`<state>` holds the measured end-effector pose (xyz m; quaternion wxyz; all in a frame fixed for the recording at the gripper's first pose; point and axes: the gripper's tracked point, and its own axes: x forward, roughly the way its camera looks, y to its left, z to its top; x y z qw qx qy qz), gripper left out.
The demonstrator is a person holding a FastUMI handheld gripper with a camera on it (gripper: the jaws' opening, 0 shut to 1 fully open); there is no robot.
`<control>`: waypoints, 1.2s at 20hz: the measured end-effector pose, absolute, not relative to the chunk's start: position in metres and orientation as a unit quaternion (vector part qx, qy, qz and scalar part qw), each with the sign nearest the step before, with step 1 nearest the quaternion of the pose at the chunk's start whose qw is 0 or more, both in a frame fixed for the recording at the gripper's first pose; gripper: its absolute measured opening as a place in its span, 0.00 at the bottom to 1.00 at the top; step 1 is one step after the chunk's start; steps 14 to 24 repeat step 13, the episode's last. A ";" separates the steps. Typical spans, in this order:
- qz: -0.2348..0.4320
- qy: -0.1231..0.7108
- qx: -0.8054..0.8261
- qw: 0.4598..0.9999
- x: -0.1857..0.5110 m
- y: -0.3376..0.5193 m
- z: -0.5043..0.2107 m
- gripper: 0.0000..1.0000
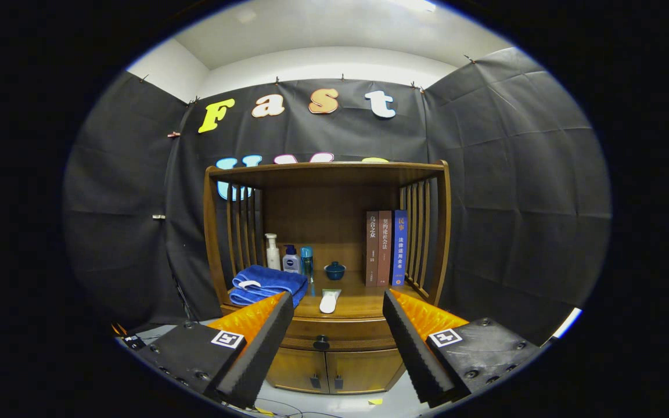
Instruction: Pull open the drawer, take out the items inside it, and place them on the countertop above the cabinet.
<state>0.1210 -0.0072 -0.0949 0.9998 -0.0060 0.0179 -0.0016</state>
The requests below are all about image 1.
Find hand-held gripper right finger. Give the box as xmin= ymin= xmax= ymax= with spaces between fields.
xmin=382 ymin=289 xmax=544 ymax=408

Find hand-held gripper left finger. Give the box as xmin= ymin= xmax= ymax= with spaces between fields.
xmin=137 ymin=292 xmax=294 ymax=409

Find wooden drawer with black knob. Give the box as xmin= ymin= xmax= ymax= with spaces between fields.
xmin=279 ymin=316 xmax=399 ymax=352

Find white tube green end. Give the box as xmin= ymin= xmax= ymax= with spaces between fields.
xmin=319 ymin=289 xmax=342 ymax=315

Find wooden cabinet door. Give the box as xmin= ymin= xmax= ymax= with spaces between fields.
xmin=326 ymin=347 xmax=406 ymax=394
xmin=266 ymin=347 xmax=329 ymax=394

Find wooden countertop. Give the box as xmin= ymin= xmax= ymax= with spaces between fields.
xmin=221 ymin=270 xmax=428 ymax=320

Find wooden cabinet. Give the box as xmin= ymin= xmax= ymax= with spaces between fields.
xmin=203 ymin=160 xmax=451 ymax=395

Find blue folded towel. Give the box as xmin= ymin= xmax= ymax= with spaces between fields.
xmin=229 ymin=265 xmax=309 ymax=308

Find white pump bottle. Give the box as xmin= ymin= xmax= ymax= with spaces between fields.
xmin=265 ymin=233 xmax=282 ymax=271

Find blue book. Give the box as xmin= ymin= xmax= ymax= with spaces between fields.
xmin=391 ymin=210 xmax=408 ymax=287

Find reddish brown book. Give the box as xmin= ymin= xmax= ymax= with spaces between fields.
xmin=377 ymin=210 xmax=393 ymax=287

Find dark brown book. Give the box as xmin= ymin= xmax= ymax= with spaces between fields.
xmin=366 ymin=211 xmax=380 ymax=287

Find white flat panel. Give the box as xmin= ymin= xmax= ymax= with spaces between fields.
xmin=552 ymin=308 xmax=582 ymax=340

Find black backdrop cloth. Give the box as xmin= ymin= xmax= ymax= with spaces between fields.
xmin=63 ymin=46 xmax=612 ymax=346

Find floor cables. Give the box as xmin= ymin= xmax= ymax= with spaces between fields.
xmin=253 ymin=398 xmax=312 ymax=418

